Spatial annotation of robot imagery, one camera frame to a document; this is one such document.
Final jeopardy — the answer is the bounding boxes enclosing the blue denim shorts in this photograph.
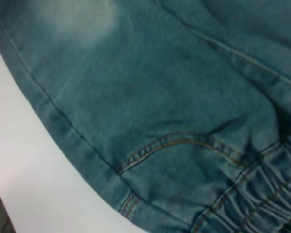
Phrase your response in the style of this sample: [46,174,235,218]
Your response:
[0,0,291,233]

